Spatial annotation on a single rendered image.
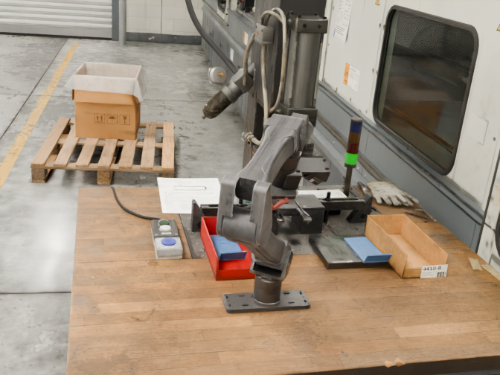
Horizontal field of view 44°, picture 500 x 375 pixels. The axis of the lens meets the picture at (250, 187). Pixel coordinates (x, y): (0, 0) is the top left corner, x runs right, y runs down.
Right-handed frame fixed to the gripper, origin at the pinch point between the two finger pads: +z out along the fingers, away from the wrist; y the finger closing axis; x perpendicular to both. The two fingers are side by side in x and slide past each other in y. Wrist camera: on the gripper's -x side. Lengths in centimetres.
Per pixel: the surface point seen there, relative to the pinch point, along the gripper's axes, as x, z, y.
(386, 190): -54, 40, 34
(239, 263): 5.5, 19.4, -5.3
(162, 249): 25.3, 19.4, -0.7
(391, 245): -35.3, 14.2, -4.5
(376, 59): -78, 52, 118
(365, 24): -78, 51, 141
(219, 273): 12.1, 14.2, -11.2
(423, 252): -47, 19, -4
